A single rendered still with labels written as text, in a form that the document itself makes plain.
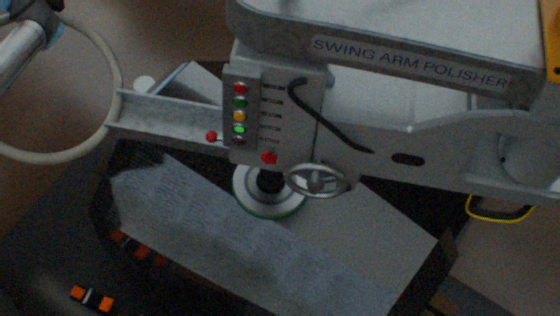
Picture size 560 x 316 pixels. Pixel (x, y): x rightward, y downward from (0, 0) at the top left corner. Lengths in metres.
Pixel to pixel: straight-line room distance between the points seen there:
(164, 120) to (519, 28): 0.99
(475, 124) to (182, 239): 1.05
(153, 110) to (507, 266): 1.78
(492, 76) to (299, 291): 0.98
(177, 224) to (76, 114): 1.27
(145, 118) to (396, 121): 0.71
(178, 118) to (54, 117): 1.49
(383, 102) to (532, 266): 1.71
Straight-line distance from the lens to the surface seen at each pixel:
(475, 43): 1.35
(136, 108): 1.93
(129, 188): 2.24
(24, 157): 1.80
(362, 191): 2.11
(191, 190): 2.13
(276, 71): 1.43
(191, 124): 1.89
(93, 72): 3.44
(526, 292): 3.08
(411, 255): 2.05
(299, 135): 1.60
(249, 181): 2.03
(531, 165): 1.68
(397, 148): 1.62
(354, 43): 1.33
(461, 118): 1.51
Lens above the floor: 2.65
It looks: 59 degrees down
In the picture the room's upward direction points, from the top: 6 degrees clockwise
